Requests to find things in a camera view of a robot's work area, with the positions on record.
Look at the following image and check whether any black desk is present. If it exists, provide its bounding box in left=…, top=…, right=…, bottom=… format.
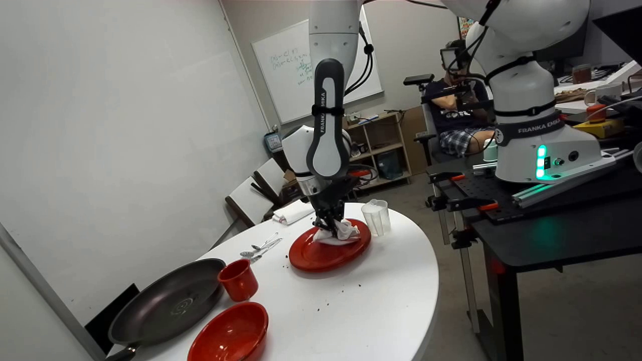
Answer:
left=428, top=161, right=642, bottom=361

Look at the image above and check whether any clear plastic measuring cup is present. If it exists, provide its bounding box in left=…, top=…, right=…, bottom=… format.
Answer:
left=360, top=198, right=391, bottom=236

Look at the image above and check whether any red bowl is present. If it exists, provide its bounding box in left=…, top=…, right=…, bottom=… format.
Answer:
left=187, top=300, right=268, bottom=361

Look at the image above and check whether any metal fork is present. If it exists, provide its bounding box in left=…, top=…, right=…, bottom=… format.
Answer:
left=240, top=242, right=277, bottom=260

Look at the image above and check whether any white red-striped tea towel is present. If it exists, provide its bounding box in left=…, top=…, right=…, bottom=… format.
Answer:
left=313, top=218, right=358, bottom=247

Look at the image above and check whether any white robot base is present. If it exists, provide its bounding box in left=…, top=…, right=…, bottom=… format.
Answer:
left=442, top=0, right=599, bottom=182

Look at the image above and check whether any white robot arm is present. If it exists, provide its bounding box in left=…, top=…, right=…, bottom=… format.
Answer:
left=282, top=0, right=363, bottom=241

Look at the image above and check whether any wooden shelf unit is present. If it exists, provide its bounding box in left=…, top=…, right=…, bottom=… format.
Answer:
left=345, top=112, right=410, bottom=192

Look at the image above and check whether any round white table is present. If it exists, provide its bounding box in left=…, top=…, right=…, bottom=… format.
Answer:
left=105, top=201, right=440, bottom=361

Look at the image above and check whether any red mug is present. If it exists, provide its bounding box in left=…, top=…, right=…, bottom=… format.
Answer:
left=217, top=259, right=258, bottom=300

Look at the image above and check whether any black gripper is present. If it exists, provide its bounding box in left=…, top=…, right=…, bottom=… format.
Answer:
left=310, top=177, right=350, bottom=234

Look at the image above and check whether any orange-handled clamp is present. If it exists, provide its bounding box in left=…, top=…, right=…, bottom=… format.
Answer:
left=425, top=194, right=499, bottom=213
left=431, top=173, right=498, bottom=198

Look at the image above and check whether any red plate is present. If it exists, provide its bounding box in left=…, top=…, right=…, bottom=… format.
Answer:
left=288, top=218, right=370, bottom=272

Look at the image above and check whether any black office chair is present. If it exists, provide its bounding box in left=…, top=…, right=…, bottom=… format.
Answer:
left=401, top=73, right=470, bottom=179

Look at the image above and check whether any seated person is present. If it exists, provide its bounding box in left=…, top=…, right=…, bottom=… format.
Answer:
left=423, top=40, right=496, bottom=158

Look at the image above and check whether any metal spoon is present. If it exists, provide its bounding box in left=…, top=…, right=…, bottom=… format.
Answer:
left=249, top=234, right=281, bottom=251

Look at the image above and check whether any dark frying pan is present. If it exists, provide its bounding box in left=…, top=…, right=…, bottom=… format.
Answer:
left=103, top=259, right=224, bottom=361

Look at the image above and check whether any folded white cloth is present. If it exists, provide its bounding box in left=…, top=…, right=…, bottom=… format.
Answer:
left=273, top=201, right=313, bottom=224

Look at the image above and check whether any whiteboard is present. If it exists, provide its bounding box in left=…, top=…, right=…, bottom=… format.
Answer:
left=252, top=19, right=382, bottom=125

